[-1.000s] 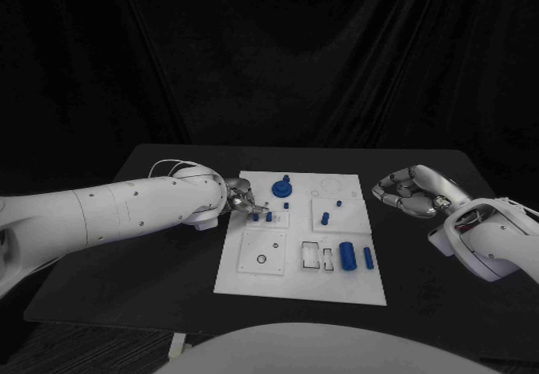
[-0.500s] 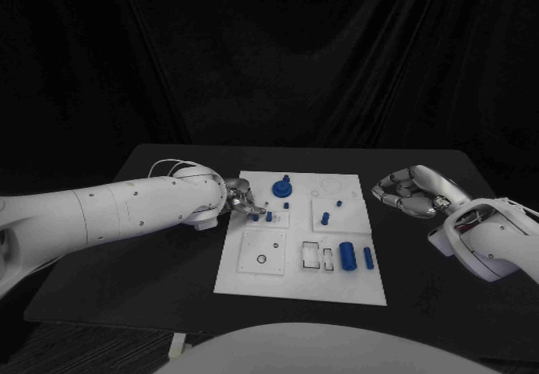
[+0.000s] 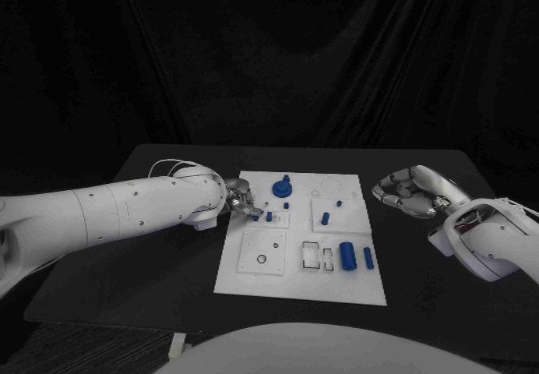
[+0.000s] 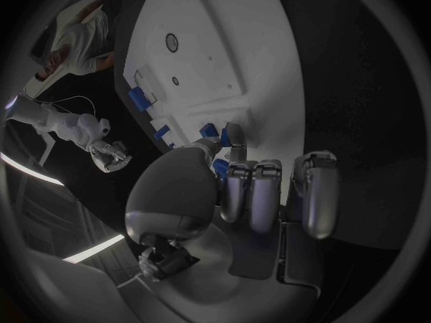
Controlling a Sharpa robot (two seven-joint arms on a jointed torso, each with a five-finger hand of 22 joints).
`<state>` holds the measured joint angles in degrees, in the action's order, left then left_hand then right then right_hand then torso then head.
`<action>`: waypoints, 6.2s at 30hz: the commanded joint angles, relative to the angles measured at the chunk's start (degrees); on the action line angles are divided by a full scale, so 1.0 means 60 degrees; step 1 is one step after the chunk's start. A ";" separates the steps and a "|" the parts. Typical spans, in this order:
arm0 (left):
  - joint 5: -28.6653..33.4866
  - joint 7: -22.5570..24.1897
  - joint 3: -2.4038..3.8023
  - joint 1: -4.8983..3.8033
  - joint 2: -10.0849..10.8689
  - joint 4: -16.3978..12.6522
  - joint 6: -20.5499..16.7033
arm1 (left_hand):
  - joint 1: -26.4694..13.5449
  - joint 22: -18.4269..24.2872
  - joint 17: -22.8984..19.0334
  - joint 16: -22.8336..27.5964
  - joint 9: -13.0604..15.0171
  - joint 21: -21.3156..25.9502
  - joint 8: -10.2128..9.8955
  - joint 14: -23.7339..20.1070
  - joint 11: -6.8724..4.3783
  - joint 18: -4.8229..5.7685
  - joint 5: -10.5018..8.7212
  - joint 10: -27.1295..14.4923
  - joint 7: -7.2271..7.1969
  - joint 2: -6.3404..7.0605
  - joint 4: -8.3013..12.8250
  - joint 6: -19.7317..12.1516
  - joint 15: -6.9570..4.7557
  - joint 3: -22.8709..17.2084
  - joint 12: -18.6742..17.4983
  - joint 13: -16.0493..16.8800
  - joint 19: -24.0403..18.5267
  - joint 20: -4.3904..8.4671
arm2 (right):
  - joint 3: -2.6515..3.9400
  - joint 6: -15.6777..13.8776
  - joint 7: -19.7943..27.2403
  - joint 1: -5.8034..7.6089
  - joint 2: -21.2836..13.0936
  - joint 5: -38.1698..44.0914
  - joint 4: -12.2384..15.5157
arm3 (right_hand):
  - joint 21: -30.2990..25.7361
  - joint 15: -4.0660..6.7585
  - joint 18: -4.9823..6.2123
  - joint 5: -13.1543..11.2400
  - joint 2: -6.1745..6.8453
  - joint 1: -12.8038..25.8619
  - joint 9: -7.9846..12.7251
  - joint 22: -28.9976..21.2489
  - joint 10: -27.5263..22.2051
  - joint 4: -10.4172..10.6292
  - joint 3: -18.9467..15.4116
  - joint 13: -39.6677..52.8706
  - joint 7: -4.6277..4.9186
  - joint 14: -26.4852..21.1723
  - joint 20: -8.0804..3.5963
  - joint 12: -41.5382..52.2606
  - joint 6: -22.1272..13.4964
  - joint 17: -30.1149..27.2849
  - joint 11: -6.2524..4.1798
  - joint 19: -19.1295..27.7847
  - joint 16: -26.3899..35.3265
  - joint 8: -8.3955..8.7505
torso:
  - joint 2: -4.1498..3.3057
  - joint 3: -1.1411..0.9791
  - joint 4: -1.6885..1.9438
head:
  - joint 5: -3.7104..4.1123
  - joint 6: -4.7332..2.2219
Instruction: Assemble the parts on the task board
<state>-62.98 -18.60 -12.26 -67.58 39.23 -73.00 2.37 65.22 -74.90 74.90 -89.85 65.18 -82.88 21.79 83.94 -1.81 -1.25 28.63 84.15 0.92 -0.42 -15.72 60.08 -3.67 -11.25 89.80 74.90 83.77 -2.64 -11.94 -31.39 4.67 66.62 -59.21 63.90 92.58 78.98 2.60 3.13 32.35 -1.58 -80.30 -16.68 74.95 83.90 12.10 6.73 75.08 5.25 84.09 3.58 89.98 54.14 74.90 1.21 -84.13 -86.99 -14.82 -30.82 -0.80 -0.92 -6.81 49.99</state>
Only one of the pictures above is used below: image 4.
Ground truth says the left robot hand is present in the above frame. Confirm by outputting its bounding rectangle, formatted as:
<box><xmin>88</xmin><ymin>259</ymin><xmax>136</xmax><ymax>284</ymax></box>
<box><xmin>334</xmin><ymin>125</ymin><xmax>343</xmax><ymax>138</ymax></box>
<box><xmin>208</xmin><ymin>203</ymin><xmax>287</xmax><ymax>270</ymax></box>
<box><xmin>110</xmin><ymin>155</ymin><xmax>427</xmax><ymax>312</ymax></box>
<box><xmin>124</xmin><ymin>122</ymin><xmax>341</xmax><ymax>323</ymax></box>

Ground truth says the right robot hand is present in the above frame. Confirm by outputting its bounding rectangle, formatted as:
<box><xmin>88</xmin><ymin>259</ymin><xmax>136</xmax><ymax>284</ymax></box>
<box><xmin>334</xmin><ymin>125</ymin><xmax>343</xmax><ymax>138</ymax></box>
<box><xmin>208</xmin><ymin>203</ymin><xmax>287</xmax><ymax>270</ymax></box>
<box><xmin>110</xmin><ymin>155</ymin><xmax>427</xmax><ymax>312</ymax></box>
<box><xmin>88</xmin><ymin>139</ymin><xmax>133</xmax><ymax>174</ymax></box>

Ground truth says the white task board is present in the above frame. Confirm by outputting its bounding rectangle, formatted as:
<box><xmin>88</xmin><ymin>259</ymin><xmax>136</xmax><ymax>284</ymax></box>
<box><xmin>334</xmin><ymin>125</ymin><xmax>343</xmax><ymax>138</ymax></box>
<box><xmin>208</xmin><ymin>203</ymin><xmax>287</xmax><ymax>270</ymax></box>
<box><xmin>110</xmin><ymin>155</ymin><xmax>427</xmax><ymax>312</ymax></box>
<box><xmin>113</xmin><ymin>0</ymin><xmax>307</xmax><ymax>207</ymax></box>

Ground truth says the blue gear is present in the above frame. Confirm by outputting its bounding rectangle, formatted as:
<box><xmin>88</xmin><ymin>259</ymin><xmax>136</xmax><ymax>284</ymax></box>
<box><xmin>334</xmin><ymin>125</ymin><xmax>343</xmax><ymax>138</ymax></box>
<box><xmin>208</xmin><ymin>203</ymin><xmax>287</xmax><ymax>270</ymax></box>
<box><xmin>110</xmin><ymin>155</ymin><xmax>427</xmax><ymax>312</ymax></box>
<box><xmin>210</xmin><ymin>158</ymin><xmax>231</xmax><ymax>181</ymax></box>

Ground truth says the large blue cylinder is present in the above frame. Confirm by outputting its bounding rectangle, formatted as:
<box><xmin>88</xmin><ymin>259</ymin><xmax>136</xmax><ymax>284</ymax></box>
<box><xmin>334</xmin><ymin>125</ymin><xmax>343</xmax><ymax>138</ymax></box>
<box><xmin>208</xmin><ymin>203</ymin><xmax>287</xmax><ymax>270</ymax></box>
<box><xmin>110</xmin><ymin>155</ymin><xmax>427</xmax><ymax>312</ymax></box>
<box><xmin>126</xmin><ymin>86</ymin><xmax>152</xmax><ymax>113</ymax></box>

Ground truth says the person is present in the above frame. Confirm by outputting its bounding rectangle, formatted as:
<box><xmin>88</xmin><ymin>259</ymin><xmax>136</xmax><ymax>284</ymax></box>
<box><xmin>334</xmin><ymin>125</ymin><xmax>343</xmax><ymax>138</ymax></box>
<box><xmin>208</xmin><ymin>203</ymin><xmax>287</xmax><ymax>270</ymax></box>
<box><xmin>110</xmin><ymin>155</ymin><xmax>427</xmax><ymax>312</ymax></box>
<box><xmin>33</xmin><ymin>0</ymin><xmax>116</xmax><ymax>83</ymax></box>

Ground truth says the white cable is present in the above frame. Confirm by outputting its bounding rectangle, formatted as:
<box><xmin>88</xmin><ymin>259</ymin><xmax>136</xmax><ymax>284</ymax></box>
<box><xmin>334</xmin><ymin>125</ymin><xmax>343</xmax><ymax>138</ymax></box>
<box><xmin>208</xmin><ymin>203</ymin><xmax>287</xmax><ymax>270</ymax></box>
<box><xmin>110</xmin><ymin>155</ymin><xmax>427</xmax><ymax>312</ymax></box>
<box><xmin>31</xmin><ymin>95</ymin><xmax>97</xmax><ymax>117</ymax></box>

